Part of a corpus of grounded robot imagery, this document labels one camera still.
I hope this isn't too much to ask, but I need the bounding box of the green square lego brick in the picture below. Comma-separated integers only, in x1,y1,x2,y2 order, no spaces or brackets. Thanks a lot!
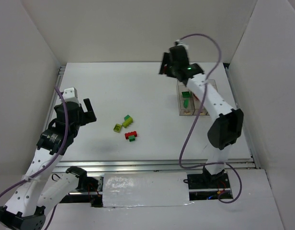
182,91,191,98

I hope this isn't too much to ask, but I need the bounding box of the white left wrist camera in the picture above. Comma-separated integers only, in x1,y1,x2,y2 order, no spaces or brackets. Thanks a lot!
62,87,79,104

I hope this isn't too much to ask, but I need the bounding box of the lime long lego brick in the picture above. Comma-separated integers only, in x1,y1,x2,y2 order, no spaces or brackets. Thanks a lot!
122,117,133,128

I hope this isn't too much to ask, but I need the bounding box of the red long lego brick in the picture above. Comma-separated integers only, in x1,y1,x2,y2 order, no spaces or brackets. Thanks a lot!
125,131,137,139

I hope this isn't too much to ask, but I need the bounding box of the aluminium table edge rail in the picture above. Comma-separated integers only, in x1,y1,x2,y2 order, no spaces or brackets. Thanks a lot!
53,158,256,173

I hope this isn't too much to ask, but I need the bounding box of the clear left container bin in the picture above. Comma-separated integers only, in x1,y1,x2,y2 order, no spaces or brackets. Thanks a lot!
176,81,194,116

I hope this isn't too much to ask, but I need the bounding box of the left aluminium side rail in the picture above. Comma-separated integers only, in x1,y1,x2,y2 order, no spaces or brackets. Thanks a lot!
36,66,66,156

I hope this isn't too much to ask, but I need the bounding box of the green curved lego brick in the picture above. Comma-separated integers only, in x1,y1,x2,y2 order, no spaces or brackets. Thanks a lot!
183,100,189,109

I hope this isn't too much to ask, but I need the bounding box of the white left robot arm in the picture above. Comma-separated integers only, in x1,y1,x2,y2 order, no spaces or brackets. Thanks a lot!
0,98,99,230

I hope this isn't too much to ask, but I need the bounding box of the lime square lego brick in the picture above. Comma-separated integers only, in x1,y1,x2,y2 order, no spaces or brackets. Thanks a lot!
113,124,123,133

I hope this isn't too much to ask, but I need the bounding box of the clear middle container bin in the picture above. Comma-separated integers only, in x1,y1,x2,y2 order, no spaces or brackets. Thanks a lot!
192,95,208,116

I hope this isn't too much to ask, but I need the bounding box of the green small lego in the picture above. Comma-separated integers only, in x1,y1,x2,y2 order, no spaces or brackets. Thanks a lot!
128,135,136,142

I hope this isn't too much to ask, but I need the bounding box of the white foil cover sheet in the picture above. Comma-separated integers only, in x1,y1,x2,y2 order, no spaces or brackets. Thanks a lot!
102,172,190,207

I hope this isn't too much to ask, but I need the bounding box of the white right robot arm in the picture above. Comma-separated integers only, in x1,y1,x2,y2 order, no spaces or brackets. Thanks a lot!
159,45,244,183

